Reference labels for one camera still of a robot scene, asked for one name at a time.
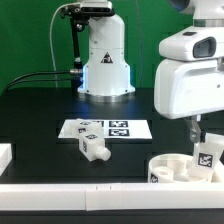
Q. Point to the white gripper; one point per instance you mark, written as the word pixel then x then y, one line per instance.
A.
pixel 190 79

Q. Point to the white round stool seat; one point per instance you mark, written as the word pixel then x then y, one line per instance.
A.
pixel 172 168

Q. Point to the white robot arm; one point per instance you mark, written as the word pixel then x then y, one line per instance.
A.
pixel 106 73

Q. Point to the white front fence bar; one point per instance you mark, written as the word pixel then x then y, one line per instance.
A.
pixel 119 196

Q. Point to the white fence bar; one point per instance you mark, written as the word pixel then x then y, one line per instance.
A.
pixel 119 196
pixel 5 156

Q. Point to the white marker sheet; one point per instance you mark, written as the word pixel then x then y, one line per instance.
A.
pixel 115 129

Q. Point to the white left fence bar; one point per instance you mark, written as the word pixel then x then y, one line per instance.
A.
pixel 5 156

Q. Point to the grey depth camera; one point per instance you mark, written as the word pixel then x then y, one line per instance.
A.
pixel 97 8

